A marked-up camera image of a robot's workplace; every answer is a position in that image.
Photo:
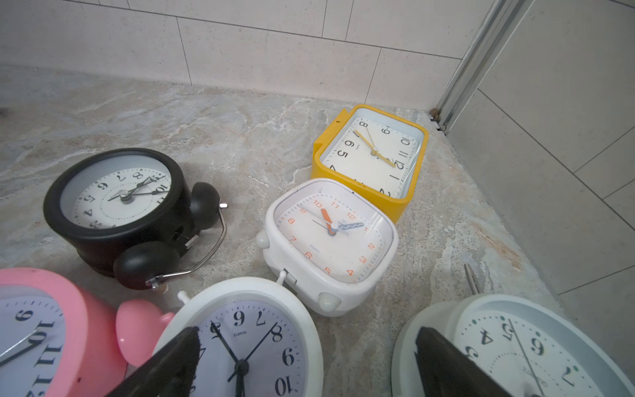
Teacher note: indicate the yellow square alarm clock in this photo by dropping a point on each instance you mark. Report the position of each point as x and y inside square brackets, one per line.
[375, 153]

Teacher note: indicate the white square alarm clock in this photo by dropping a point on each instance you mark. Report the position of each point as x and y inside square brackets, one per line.
[333, 245]

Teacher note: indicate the white round alarm clock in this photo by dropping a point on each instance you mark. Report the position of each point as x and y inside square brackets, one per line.
[256, 339]

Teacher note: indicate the pink twin-bell alarm clock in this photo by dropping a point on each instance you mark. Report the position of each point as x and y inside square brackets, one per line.
[58, 339]

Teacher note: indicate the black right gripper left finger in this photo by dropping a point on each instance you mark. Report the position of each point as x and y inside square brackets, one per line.
[170, 372]

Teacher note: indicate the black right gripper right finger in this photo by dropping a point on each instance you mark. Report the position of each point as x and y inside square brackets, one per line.
[444, 371]

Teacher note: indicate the small black alarm clock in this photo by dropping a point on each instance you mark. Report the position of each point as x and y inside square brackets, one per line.
[130, 215]

